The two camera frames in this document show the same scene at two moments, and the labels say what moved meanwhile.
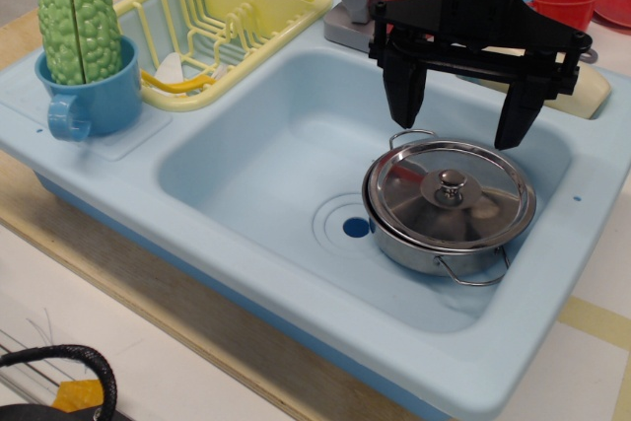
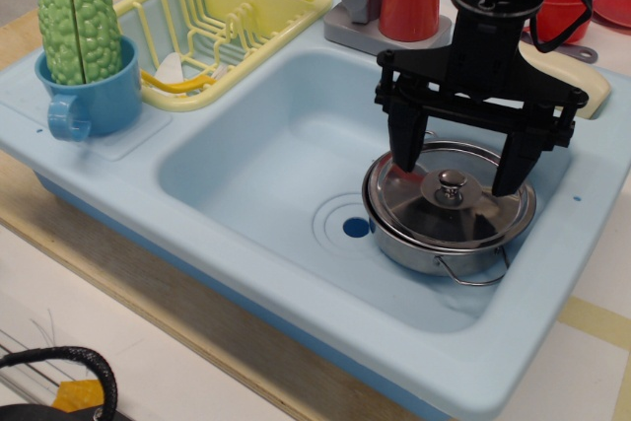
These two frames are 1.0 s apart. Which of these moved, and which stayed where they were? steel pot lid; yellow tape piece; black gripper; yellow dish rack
Moved: black gripper
Stayed: steel pot lid; yellow tape piece; yellow dish rack
